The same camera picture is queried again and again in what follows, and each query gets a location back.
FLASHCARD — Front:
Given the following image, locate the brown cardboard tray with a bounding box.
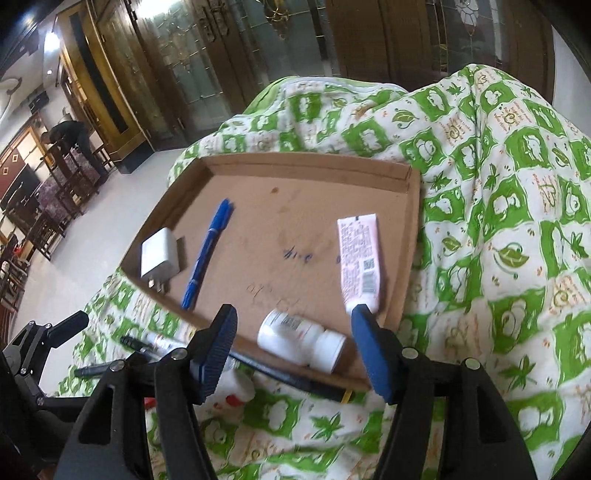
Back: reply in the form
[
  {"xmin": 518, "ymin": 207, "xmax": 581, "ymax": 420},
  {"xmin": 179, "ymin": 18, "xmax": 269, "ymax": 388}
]
[{"xmin": 117, "ymin": 151, "xmax": 422, "ymax": 392}]

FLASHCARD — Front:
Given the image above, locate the white glue bottle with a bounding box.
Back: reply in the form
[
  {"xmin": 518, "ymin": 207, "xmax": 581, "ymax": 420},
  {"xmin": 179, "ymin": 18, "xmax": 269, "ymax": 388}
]
[{"xmin": 217, "ymin": 357, "xmax": 256, "ymax": 402}]

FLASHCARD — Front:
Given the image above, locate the white labelled tube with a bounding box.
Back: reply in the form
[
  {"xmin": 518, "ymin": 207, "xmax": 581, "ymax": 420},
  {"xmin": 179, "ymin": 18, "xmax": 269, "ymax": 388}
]
[{"xmin": 336, "ymin": 213, "xmax": 383, "ymax": 315}]

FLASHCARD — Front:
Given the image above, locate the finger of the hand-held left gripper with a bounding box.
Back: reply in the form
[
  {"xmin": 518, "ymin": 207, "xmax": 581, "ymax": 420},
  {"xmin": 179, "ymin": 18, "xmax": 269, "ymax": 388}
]
[{"xmin": 7, "ymin": 310, "xmax": 90, "ymax": 370}]

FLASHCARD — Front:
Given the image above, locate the white charger plug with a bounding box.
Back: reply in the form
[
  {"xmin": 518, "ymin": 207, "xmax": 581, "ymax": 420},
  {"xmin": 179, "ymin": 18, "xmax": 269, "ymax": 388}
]
[{"xmin": 140, "ymin": 227, "xmax": 180, "ymax": 294}]

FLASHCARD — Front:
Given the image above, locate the white pill bottle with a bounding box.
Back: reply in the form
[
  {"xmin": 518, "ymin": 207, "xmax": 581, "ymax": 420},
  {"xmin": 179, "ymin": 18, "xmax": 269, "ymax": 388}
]
[{"xmin": 256, "ymin": 309, "xmax": 348, "ymax": 374}]

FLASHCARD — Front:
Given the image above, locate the dark wooden chair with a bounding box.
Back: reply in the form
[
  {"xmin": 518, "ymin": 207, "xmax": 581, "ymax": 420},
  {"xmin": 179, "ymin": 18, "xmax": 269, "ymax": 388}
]
[{"xmin": 44, "ymin": 143, "xmax": 112, "ymax": 217}]

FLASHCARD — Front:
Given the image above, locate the black pen with yellow band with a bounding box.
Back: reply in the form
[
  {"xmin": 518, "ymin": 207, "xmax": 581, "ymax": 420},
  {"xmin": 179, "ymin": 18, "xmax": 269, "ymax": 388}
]
[{"xmin": 228, "ymin": 348, "xmax": 355, "ymax": 403}]

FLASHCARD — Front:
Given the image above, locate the green leaf printed blanket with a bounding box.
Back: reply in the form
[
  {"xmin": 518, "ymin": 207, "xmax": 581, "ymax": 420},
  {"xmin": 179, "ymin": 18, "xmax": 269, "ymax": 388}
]
[{"xmin": 69, "ymin": 62, "xmax": 591, "ymax": 480}]

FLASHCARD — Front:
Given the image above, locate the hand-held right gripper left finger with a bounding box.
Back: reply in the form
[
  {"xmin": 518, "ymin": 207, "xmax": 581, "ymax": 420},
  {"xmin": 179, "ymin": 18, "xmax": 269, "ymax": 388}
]
[{"xmin": 54, "ymin": 304, "xmax": 239, "ymax": 480}]

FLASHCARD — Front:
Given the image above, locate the wooden glass door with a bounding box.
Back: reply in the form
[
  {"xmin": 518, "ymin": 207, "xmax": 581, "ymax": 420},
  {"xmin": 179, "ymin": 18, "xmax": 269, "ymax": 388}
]
[{"xmin": 92, "ymin": 0, "xmax": 555, "ymax": 153}]

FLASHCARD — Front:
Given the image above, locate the golden framed doorway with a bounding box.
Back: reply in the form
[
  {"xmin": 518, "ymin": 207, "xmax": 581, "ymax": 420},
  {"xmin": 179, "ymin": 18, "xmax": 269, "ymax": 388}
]
[{"xmin": 55, "ymin": 9, "xmax": 155, "ymax": 174}]

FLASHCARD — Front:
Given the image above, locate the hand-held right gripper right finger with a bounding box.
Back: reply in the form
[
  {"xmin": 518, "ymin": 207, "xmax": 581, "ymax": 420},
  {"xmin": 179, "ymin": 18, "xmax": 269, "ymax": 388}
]
[{"xmin": 350, "ymin": 305, "xmax": 539, "ymax": 480}]

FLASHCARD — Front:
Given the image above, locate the blue pen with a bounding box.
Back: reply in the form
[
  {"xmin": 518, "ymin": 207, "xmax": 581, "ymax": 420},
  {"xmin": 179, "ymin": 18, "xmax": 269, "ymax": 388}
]
[{"xmin": 181, "ymin": 198, "xmax": 234, "ymax": 311}]

